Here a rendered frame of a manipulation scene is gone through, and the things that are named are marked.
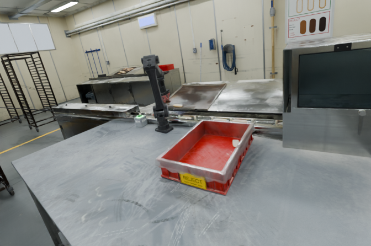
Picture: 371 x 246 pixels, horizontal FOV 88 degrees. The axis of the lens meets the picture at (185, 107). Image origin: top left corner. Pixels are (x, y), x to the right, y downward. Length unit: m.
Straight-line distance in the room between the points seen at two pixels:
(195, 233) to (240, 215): 0.16
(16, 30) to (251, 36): 7.21
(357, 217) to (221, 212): 0.40
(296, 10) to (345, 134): 1.16
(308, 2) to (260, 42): 3.09
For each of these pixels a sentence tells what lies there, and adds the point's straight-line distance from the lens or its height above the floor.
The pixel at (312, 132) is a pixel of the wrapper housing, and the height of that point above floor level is 0.92.
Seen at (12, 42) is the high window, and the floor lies 2.31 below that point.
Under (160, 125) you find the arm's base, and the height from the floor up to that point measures 0.87.
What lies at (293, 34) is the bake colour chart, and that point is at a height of 1.34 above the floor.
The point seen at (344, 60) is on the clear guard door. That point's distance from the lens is 0.99.
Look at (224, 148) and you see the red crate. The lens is 1.08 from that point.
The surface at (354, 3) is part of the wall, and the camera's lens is 4.96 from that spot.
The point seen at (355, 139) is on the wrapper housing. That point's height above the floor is 0.90.
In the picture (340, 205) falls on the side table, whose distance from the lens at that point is 0.85.
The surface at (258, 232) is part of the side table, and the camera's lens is 0.72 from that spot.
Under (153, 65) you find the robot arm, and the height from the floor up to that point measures 1.30.
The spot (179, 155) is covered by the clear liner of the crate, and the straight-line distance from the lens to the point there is 1.02.
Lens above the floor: 1.37
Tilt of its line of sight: 17 degrees down
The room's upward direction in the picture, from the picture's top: 9 degrees counter-clockwise
